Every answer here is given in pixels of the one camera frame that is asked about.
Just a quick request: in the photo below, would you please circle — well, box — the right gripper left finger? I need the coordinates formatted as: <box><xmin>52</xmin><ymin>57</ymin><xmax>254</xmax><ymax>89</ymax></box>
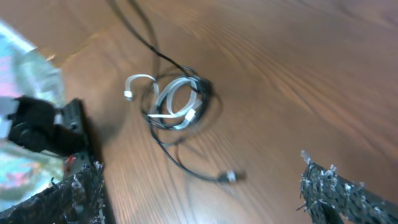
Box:
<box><xmin>1</xmin><ymin>161</ymin><xmax>108</xmax><ymax>224</ymax></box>

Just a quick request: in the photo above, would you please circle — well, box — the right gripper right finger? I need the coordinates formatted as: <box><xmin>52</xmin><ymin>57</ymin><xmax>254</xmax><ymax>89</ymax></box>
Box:
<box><xmin>299</xmin><ymin>151</ymin><xmax>397</xmax><ymax>224</ymax></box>

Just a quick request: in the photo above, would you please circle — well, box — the black USB cable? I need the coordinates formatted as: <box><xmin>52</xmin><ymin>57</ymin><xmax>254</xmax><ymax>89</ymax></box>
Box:
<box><xmin>107</xmin><ymin>0</ymin><xmax>246</xmax><ymax>184</ymax></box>

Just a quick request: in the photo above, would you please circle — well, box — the white USB cable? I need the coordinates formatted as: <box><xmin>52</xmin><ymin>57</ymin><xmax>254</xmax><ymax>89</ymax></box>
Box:
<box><xmin>123</xmin><ymin>73</ymin><xmax>203</xmax><ymax>131</ymax></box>

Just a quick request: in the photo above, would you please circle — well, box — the colourful painted backdrop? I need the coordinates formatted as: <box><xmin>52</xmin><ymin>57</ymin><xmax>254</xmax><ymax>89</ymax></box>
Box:
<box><xmin>1</xmin><ymin>21</ymin><xmax>65</xmax><ymax>210</ymax></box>

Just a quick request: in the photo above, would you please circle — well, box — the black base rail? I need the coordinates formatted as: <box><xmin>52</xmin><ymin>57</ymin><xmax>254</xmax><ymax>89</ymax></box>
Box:
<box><xmin>6</xmin><ymin>95</ymin><xmax>116</xmax><ymax>224</ymax></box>

